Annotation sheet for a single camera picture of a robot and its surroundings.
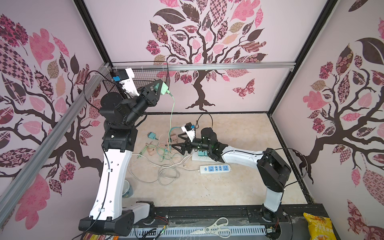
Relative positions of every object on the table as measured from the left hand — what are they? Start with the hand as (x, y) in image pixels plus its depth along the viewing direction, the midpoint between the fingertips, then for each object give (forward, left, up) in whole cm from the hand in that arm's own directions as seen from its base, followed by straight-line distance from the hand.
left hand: (162, 84), depth 53 cm
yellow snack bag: (-40, -69, -49) cm, 94 cm away
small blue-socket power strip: (-10, -23, -52) cm, 58 cm away
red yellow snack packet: (-42, +35, -52) cm, 76 cm away
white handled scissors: (-41, -8, -54) cm, 68 cm away
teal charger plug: (-13, -17, -28) cm, 35 cm away
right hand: (-2, -2, -31) cm, 32 cm away
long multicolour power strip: (-2, -12, -52) cm, 54 cm away
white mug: (-24, +22, -46) cm, 56 cm away
